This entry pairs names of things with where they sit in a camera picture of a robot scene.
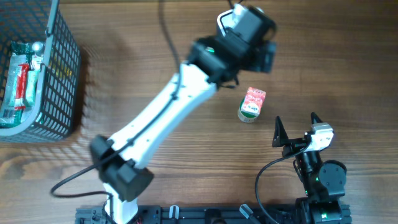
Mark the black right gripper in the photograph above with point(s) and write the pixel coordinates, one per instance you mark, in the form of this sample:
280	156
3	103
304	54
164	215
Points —
280	137

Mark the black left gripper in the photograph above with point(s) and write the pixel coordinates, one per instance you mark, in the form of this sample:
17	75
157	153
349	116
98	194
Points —
249	53

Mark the red white tissue pack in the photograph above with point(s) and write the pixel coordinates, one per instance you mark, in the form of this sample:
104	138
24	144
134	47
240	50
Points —
253	101

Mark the green lid plastic jar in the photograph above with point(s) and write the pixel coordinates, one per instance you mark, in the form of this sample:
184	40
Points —
244	116

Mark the green 3M gloves packet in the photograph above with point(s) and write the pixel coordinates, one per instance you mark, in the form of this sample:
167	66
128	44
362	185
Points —
33	54

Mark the red sachet stick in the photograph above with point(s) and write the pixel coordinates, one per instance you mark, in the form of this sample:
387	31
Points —
21	87

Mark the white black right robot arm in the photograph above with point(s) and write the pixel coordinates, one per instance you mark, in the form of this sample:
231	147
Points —
323	181

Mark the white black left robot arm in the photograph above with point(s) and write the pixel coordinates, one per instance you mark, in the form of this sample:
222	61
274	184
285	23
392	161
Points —
243	42

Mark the dark grey plastic basket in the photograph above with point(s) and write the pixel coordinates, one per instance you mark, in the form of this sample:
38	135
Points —
28	21

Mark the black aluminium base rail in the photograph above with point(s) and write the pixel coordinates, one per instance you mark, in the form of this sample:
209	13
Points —
285	213

